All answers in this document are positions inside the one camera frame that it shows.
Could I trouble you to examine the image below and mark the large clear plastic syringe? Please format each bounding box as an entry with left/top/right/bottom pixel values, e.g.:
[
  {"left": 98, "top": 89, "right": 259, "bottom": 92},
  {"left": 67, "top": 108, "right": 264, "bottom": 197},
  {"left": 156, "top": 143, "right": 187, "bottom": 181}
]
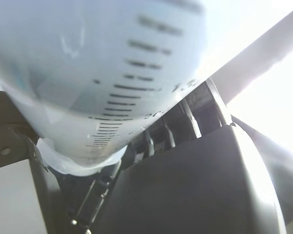
[{"left": 0, "top": 0, "right": 209, "bottom": 176}]

